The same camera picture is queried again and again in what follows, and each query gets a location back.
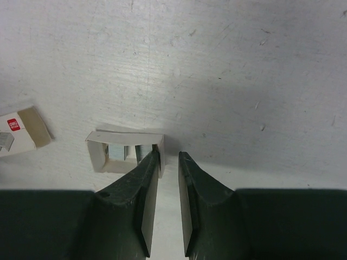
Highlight staple box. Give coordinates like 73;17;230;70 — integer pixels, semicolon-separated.
1;106;53;157

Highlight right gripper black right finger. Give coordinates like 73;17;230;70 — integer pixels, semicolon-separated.
178;152;346;259

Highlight staple box tray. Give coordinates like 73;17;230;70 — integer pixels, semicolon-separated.
86;127;165;178

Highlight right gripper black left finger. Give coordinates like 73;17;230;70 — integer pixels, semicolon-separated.
1;151;159;259

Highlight staples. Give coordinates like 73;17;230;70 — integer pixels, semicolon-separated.
105;144;152;164

